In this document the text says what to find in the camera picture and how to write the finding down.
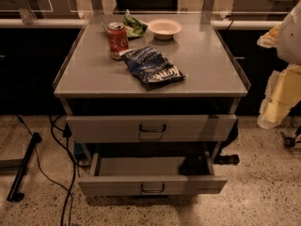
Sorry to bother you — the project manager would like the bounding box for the grey drawer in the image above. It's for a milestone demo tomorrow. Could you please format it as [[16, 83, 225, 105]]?
[[67, 115, 236, 143], [78, 153, 227, 197]]

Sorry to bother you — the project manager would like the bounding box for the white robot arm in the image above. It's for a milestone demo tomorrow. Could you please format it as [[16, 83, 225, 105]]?
[[257, 2, 301, 129]]

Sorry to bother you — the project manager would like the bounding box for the grey top drawer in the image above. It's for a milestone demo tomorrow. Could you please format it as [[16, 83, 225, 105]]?
[[67, 115, 236, 143]]

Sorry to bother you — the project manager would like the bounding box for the grey drawer cabinet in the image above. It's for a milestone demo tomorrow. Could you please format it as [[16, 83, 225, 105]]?
[[55, 14, 248, 167]]

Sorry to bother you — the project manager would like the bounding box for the black chair wheel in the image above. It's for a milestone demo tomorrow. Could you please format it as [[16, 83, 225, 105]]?
[[280, 125, 301, 148]]

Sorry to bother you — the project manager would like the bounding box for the black caster wheel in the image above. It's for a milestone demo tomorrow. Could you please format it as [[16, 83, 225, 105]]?
[[214, 154, 240, 165]]

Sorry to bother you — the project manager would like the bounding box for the white paper bowl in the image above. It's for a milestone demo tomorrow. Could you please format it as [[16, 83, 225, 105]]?
[[148, 19, 182, 40]]

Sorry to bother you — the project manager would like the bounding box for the blue chip bag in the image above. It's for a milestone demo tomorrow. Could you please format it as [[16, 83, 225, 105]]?
[[119, 46, 185, 89]]

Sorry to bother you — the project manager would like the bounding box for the green chip bag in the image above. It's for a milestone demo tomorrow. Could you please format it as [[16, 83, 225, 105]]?
[[123, 10, 148, 39]]

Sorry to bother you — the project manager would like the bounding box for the red soda can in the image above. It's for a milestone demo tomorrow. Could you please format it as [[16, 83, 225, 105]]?
[[107, 22, 129, 60]]

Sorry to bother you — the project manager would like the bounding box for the black metal floor bar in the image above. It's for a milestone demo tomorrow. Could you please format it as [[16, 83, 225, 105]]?
[[7, 133, 41, 202]]

